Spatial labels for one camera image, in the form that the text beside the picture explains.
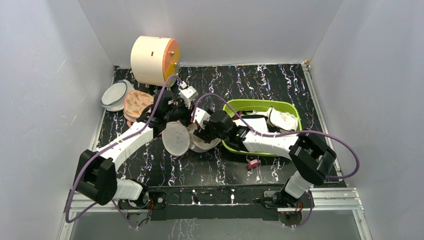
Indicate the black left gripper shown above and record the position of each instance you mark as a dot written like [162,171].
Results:
[187,117]

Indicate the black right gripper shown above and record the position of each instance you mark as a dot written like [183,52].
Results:
[201,133]

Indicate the white mesh laundry bag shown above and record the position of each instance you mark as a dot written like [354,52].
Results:
[178,139]

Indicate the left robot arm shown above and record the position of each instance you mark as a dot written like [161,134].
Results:
[96,176]

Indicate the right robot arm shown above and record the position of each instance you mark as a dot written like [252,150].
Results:
[310,154]

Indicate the floral print laundry bag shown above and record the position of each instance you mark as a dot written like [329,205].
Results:
[135,102]

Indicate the small blue-rimmed mesh bag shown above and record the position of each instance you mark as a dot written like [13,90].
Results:
[113,99]

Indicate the green plastic basin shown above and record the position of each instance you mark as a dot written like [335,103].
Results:
[260,105]

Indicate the toy washing machine drum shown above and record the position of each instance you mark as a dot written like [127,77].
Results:
[154,59]

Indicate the small pink clip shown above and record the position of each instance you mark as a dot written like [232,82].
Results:
[252,164]

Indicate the white garment in basin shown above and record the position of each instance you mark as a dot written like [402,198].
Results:
[270,121]

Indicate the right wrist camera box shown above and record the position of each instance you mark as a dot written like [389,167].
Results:
[200,116]

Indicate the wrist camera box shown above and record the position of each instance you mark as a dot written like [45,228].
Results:
[188,94]
[200,116]

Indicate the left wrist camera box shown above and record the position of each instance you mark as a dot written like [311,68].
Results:
[188,94]

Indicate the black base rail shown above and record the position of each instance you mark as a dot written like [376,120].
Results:
[263,201]

